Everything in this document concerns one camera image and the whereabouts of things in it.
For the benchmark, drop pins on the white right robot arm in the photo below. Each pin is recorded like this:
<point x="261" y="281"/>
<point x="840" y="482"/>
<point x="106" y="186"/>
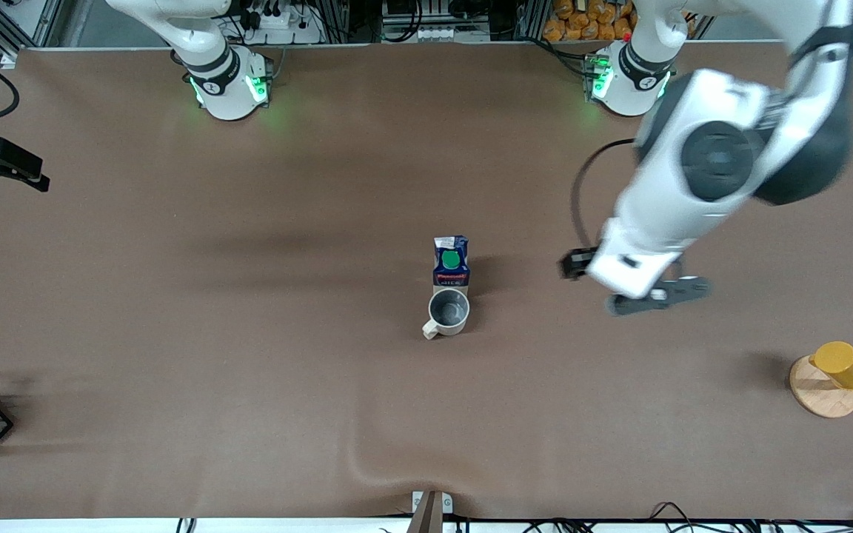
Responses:
<point x="226" y="81"/>

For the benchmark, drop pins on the yellow plastic cup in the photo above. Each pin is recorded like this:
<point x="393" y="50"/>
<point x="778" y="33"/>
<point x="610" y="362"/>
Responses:
<point x="845" y="366"/>

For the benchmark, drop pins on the white mug grey inside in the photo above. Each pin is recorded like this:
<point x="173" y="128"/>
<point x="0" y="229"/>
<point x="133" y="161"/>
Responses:
<point x="449" y="311"/>

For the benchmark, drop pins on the orange snack bags pile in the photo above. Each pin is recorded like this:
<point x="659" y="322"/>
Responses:
<point x="582" y="22"/>

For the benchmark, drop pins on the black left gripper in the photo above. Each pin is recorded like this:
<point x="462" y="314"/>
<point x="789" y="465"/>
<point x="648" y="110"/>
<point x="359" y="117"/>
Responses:
<point x="577" y="262"/>

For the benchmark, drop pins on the white power strip with plugs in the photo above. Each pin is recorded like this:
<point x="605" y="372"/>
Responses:
<point x="278" y="22"/>

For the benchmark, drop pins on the brown table cloth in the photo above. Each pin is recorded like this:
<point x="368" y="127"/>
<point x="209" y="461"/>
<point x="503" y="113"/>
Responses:
<point x="249" y="333"/>

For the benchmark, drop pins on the metal table clamp bracket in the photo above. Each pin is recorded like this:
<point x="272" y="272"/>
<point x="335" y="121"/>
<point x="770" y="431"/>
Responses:
<point x="430" y="511"/>

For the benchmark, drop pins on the blue white milk carton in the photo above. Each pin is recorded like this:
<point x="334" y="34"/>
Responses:
<point x="451" y="263"/>

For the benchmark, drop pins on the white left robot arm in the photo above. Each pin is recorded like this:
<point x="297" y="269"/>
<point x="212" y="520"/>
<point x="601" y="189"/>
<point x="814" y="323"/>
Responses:
<point x="693" y="185"/>

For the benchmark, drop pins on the round wooden cup stand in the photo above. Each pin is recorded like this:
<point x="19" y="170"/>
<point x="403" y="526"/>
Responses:
<point x="819" y="396"/>

